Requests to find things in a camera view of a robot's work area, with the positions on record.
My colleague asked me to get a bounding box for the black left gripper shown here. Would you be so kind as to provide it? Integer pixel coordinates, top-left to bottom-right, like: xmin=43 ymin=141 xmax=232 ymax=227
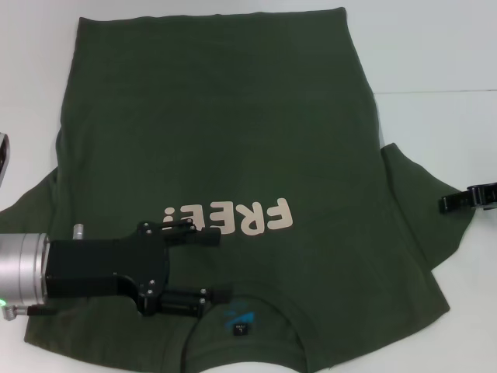
xmin=43 ymin=218 xmax=233 ymax=318

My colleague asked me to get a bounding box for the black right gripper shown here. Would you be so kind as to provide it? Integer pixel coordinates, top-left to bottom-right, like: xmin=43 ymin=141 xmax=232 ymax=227
xmin=438 ymin=182 xmax=497 ymax=214

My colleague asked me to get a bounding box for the dark green FREE T-shirt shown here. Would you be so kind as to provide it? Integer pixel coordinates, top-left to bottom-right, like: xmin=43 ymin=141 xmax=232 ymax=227
xmin=0 ymin=5 xmax=477 ymax=373

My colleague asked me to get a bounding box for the silver left wrist elbow connector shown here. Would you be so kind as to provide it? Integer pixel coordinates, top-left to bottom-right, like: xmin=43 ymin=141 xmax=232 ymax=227
xmin=0 ymin=304 xmax=31 ymax=321

